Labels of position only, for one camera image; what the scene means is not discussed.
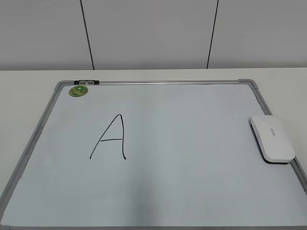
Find white whiteboard eraser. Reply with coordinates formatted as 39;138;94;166
250;115;295;164

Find green round magnet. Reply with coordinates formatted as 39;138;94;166
69;85;88;97

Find whiteboard with grey frame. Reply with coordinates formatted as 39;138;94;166
0;79;307;230

